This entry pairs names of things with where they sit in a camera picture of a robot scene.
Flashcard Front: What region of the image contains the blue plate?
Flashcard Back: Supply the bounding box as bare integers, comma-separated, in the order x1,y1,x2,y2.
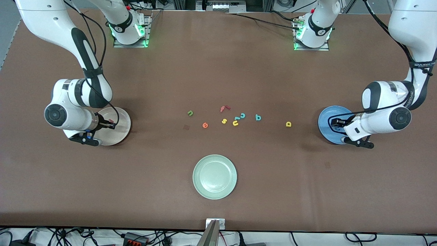
318,105,355,145

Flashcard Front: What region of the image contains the beige brown plate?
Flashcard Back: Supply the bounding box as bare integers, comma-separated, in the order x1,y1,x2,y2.
92,107,131,146

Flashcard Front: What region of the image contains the black orange power strip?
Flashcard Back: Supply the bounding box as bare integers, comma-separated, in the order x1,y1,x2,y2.
122,232,150,246

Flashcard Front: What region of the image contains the pale green plate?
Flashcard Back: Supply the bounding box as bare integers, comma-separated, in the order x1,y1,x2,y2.
193,154,238,200

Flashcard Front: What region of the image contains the grey metal equipment box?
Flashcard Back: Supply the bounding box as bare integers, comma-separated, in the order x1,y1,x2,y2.
196,0,247,13

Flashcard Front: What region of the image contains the black velcro cable strap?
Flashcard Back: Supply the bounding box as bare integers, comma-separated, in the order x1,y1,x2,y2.
83,67,104,80
409,59,437,74

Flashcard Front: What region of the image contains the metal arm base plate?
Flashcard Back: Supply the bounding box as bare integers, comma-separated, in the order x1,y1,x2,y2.
293,17,330,52
113,14,152,48

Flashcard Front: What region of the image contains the black looped floor cable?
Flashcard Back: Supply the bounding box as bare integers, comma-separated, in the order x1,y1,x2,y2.
344,232,378,243

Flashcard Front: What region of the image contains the long black table cable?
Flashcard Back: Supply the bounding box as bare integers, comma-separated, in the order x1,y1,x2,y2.
225,12,301,31

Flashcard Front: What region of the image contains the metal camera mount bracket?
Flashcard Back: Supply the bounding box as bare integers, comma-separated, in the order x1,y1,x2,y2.
196,219,226,246

